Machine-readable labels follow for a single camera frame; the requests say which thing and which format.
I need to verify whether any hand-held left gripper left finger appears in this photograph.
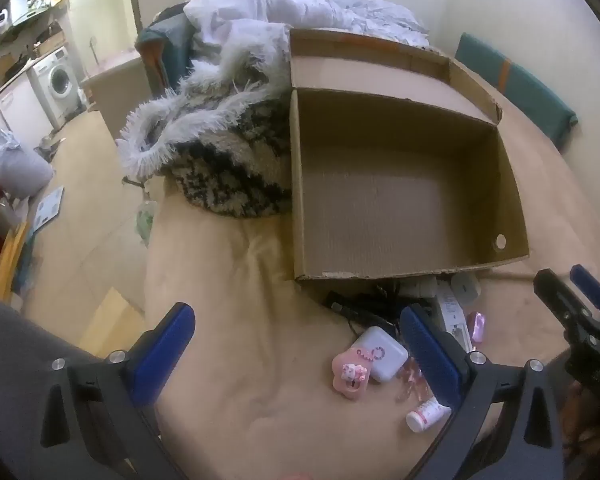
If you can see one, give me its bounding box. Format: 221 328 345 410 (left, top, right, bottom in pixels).
40 302 196 480

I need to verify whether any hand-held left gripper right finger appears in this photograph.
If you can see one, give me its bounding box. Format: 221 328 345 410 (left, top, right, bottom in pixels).
399 304 567 480

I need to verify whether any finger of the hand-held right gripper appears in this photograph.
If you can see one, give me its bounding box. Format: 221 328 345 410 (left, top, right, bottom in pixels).
569 264 600 322
533 268 593 333

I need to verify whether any white remote control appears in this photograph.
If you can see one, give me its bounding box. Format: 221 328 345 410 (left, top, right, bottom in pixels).
434 280 472 352

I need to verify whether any white rounded case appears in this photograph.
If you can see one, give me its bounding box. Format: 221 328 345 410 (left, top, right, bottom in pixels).
351 326 409 382

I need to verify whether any small white pink-label bottle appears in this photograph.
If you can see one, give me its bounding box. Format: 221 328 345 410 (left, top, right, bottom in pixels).
405 396 453 433

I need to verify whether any pink cat toy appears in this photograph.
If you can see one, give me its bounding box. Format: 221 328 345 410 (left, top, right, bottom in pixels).
331 349 371 401

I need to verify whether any cardboard box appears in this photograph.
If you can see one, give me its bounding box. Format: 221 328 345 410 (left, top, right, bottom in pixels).
287 27 531 282

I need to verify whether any person's right hand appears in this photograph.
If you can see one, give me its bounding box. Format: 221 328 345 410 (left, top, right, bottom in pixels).
562 382 600 463

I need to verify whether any shiny pink tube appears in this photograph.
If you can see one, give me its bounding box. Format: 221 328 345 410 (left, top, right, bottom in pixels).
466 311 487 345

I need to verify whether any light wooden board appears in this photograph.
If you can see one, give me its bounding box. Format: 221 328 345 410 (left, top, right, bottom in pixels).
79 286 147 361

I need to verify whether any white plug block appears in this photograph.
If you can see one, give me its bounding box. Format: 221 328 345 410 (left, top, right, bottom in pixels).
399 277 439 300

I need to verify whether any white power adapter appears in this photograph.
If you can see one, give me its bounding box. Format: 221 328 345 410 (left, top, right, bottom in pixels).
451 272 482 305

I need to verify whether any green plastic bag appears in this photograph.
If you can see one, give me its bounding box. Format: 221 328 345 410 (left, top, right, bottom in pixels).
135 200 159 247

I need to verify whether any printed paper sheet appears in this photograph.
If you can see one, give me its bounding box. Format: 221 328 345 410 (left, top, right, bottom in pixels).
31 186 66 232

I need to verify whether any yellow wooden chair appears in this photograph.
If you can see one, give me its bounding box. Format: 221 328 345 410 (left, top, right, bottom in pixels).
0 204 32 303

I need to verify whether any black and white fuzzy blanket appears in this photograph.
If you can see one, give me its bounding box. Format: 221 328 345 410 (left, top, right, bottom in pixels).
115 20 294 219

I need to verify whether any teal cushion with orange stripe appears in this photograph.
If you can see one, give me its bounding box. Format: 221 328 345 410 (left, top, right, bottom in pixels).
453 32 579 152

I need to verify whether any grey stuffed bag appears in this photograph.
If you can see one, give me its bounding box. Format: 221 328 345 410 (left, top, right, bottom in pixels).
0 128 56 197

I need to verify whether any beige low cabinet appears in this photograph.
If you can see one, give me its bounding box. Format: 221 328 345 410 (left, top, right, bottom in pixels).
81 54 155 142

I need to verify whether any white washing machine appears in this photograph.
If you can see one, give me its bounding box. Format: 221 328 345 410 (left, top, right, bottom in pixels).
31 46 82 117

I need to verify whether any kitchen counter with cabinets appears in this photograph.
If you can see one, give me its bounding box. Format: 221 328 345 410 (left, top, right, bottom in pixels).
0 57 53 141

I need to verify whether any teal padded chair back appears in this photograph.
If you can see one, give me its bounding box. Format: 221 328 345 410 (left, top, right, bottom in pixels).
134 9 197 102

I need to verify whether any white duvet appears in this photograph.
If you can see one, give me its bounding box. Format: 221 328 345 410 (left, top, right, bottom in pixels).
182 0 431 61

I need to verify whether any black cable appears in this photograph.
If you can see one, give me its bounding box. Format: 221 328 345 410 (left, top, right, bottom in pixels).
347 282 403 338

